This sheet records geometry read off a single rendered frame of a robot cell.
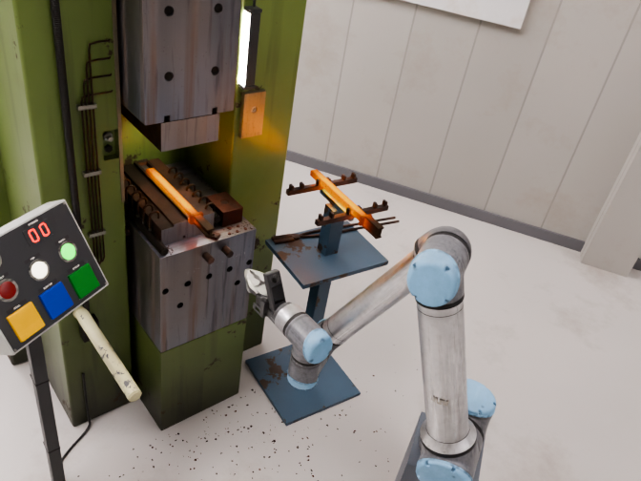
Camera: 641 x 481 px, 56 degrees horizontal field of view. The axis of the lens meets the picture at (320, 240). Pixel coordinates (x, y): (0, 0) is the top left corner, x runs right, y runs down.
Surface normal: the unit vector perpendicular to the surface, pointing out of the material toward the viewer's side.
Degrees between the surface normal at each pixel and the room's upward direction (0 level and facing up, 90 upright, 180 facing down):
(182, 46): 90
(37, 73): 90
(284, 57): 90
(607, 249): 90
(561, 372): 0
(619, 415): 0
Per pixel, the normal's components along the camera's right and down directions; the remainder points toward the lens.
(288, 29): 0.62, 0.53
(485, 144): -0.33, 0.51
